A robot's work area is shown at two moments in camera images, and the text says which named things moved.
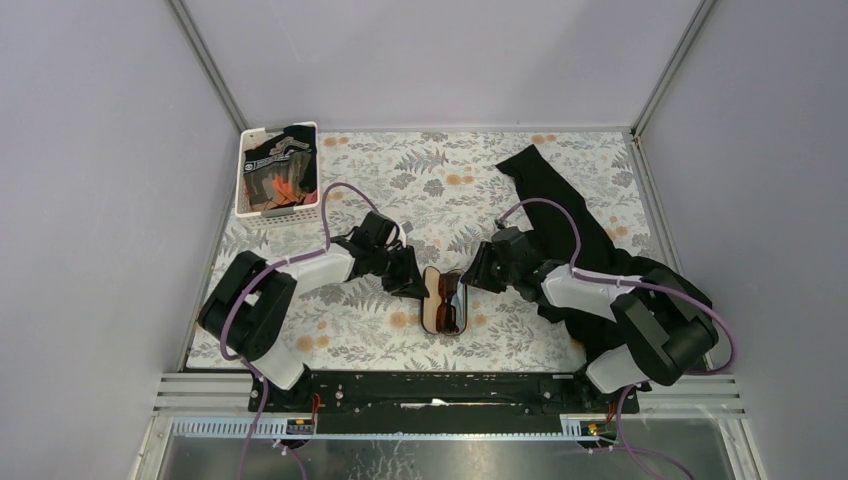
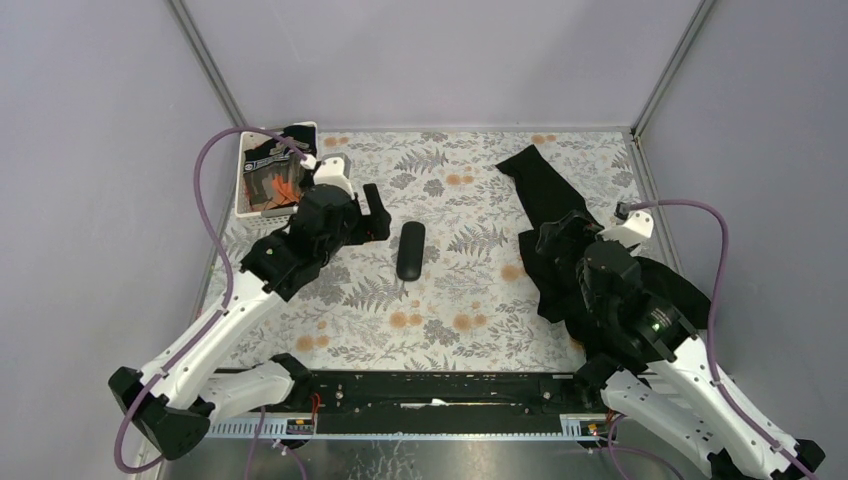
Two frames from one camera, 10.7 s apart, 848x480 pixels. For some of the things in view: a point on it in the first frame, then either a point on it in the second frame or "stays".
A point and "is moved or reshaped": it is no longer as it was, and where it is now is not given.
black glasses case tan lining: x=444 y=311 is moved or reshaped
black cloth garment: x=560 y=231 stays
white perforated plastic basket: x=277 y=176 stays
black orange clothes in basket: x=281 y=170 stays
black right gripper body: x=512 y=275 to x=575 y=228
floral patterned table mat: x=445 y=192 stays
